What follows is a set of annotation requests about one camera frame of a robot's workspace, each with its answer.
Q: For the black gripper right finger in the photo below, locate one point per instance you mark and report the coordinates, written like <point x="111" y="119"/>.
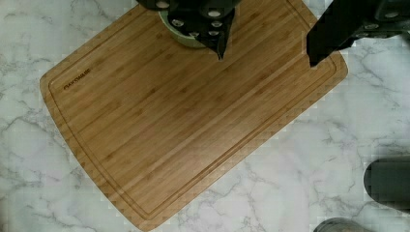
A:
<point x="346" y="21"/>

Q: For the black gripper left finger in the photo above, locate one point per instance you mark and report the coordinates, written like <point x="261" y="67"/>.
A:
<point x="208" y="21"/>

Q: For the light green bowl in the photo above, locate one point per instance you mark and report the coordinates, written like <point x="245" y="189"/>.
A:
<point x="178" y="36"/>

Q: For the bamboo cutting board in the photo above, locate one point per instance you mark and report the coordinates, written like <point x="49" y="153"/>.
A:
<point x="154" y="123"/>

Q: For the dark grey cylindrical object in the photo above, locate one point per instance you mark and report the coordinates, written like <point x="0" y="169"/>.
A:
<point x="387" y="182"/>

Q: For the grey round object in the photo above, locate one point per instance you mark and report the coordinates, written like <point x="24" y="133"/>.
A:
<point x="340" y="224"/>

